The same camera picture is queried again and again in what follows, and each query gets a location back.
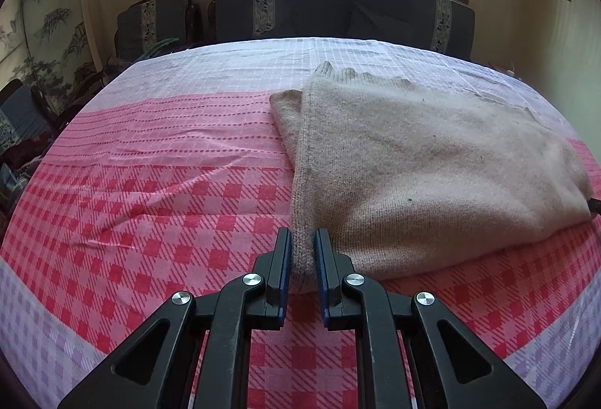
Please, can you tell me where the round wooden side table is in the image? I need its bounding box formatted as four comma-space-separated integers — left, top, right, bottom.
488, 61, 521, 80

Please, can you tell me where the green cord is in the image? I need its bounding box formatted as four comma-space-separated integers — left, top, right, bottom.
135, 36, 183, 62

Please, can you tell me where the beige knit sweater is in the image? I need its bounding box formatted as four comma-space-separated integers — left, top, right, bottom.
269, 63, 593, 292

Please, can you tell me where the dark sofa with patterned strips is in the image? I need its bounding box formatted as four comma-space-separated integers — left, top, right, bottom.
216, 0, 475, 60

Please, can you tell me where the pink checkered bed sheet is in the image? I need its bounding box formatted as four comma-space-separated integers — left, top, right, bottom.
1, 38, 600, 408

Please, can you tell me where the dark armchair with patterned strip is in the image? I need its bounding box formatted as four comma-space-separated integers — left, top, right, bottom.
114, 0, 204, 62

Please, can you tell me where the painted folding screen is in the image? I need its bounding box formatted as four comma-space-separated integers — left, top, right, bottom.
1, 0, 96, 114

